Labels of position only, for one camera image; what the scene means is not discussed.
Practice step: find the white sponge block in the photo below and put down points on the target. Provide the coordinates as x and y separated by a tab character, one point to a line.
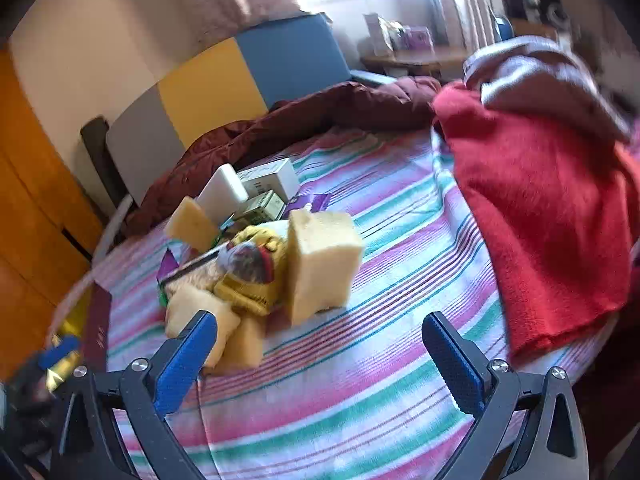
222	192

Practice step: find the grey knit garment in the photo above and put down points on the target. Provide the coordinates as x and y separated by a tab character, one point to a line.
530	70

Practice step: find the yellow sponge slice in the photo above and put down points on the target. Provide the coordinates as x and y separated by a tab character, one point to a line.
192	222

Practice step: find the wooden wardrobe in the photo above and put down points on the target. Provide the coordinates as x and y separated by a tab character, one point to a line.
35	185

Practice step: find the green-edged cracker packet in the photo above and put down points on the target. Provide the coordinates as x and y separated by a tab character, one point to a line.
200	272

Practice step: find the purple snack packet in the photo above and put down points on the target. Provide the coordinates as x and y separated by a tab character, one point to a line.
169	265
307	202

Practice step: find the blue container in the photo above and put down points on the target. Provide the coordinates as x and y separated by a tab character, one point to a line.
502	27

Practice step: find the white upright carton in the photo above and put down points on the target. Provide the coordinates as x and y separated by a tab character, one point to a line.
375	35

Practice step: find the wooden bedside table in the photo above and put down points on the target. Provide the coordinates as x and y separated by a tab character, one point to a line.
415	57

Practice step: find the yellow plush toy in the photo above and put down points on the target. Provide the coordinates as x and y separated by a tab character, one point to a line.
250	290

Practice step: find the grey yellow blue headboard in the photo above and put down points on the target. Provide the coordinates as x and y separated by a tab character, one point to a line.
210	80

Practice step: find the small purple box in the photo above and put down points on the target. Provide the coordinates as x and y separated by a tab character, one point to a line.
420	40

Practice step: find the striped bed sheet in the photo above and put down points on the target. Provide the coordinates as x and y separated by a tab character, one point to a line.
350	385

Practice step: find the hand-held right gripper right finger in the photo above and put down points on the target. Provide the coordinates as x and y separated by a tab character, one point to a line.
452	360

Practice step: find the large yellow sponge block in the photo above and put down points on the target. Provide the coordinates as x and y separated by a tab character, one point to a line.
320	260

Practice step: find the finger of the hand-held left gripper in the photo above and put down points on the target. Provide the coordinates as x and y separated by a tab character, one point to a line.
60	350

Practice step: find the maroon down jacket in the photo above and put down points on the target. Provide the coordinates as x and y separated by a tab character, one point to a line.
320	115

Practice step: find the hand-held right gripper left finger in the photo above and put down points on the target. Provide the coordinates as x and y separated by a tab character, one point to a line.
185	360

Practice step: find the red blanket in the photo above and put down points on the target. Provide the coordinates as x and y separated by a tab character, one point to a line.
540	210

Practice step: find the grey curved bed rail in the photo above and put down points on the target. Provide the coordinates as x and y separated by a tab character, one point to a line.
114	222

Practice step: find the green tin box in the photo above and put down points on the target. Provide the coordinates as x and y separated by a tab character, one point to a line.
262	205

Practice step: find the maroon box with gold inside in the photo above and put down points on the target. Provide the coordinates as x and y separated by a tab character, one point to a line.
95	330

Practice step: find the white cardboard box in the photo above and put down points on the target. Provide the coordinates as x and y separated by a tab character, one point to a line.
275	175

